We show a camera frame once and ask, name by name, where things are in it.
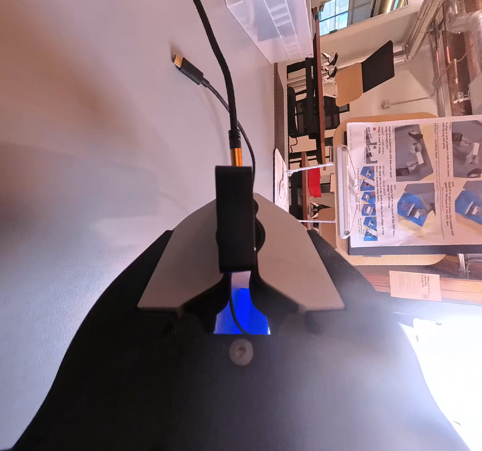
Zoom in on wooden side table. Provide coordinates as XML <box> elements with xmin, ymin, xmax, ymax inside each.
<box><xmin>313</xmin><ymin>18</ymin><xmax>326</xmax><ymax>165</ymax></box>

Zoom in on shiny metal tools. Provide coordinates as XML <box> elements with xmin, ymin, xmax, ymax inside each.
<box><xmin>322</xmin><ymin>52</ymin><xmax>339</xmax><ymax>78</ymax></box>

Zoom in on thin black cable with strap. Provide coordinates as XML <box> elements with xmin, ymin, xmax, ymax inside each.
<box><xmin>172</xmin><ymin>54</ymin><xmax>257</xmax><ymax>335</ymax></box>

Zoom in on black office chair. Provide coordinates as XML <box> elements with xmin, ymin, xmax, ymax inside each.
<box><xmin>287</xmin><ymin>85</ymin><xmax>321</xmax><ymax>137</ymax></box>

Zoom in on window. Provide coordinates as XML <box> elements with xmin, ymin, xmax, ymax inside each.
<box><xmin>318</xmin><ymin>0</ymin><xmax>351</xmax><ymax>37</ymax></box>

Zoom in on clear plastic bin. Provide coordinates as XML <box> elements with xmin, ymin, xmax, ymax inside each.
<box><xmin>220</xmin><ymin>0</ymin><xmax>315</xmax><ymax>63</ymax></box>

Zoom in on blue plastic bin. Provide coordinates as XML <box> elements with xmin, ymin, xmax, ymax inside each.
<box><xmin>214</xmin><ymin>288</ymin><xmax>271</xmax><ymax>335</ymax></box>

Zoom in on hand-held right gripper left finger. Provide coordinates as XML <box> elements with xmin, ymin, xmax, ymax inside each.
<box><xmin>137</xmin><ymin>198</ymin><xmax>230</xmax><ymax>331</ymax></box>

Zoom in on small black USB hub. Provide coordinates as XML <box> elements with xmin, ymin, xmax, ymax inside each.
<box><xmin>215</xmin><ymin>165</ymin><xmax>258</xmax><ymax>272</ymax></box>

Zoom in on white paper label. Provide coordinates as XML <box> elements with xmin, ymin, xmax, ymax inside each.
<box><xmin>390</xmin><ymin>270</ymin><xmax>441</xmax><ymax>302</ymax></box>

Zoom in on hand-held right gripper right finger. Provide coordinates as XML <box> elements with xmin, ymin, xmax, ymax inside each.
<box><xmin>249</xmin><ymin>193</ymin><xmax>346</xmax><ymax>331</ymax></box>

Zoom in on orange-plug braided USB cable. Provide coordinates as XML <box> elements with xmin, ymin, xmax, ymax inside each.
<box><xmin>178</xmin><ymin>0</ymin><xmax>243</xmax><ymax>167</ymax></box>

